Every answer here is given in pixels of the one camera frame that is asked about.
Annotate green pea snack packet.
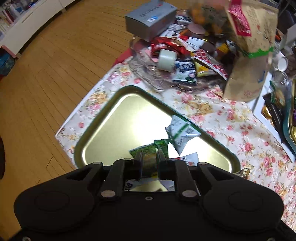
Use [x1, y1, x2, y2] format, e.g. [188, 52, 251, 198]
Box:
[128, 138, 170, 179]

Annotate green white snack packet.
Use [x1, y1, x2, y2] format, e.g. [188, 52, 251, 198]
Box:
[165, 115, 201, 155]

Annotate red white wafer packet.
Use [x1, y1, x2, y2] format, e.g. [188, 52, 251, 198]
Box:
[174, 153, 199, 166]

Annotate gold metal tray lid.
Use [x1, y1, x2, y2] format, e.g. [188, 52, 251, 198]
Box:
[74, 85, 241, 192]

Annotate gold wrapped candy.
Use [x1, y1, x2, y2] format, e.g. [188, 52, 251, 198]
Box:
[234, 168, 251, 180]

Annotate floral tablecloth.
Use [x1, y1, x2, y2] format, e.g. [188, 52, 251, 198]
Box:
[56, 60, 295, 229]

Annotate clear glass snack dish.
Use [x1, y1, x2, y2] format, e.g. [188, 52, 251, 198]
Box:
[129, 36, 226, 92]

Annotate roll of tape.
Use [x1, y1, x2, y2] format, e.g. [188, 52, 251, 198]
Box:
[157, 49, 177, 72]

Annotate gold coin chocolate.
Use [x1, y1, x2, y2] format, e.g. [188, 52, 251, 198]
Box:
[261, 105, 272, 120]

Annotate white flat board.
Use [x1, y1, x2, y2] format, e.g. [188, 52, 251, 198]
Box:
[248, 72, 295, 162]

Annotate gold teal snack tin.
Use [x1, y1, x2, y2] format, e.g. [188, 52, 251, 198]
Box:
[283, 79, 295, 156]

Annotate clear cookie packet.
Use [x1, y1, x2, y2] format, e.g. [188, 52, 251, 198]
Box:
[269, 71, 288, 109]

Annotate grey cardboard box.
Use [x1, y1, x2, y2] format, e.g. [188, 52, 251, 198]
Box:
[125, 1, 177, 42]

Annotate white paper cup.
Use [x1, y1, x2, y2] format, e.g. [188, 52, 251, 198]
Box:
[272, 52, 288, 72]

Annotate brown kraft paper bag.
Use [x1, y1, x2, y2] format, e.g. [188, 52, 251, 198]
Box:
[223, 1, 278, 101]

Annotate white cabinet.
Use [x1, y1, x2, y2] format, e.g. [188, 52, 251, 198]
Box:
[1, 0, 74, 58]

